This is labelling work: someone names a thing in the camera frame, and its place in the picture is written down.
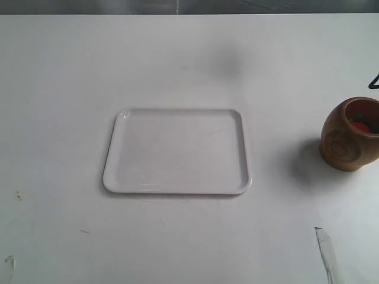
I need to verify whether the red object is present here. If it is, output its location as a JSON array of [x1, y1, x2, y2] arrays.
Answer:
[[348, 113, 373, 134]]

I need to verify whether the brown wooden mortar bowl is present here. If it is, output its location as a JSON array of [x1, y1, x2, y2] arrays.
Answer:
[[319, 97, 378, 172]]

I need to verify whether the clear tape strip right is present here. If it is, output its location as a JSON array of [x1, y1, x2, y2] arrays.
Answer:
[[314, 227, 341, 284]]

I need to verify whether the clear tape strip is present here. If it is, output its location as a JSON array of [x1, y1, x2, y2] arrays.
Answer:
[[314, 227, 341, 284], [1, 256, 15, 284]]

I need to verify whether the white rectangular plastic tray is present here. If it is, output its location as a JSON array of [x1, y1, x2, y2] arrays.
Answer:
[[102, 108, 252, 195]]

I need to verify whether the clear tape strip left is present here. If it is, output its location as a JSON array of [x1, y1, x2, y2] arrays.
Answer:
[[1, 256, 15, 284]]

